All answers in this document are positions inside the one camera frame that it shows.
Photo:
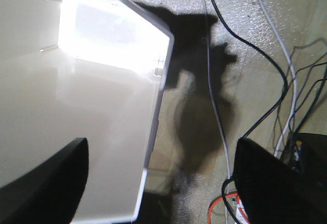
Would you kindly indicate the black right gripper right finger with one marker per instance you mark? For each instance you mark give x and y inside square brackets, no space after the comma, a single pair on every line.
[272,192]

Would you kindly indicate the white plastic trash bin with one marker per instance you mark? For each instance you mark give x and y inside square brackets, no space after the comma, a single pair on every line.
[93,69]

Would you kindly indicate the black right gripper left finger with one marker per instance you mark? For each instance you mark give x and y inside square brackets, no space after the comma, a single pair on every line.
[51,192]

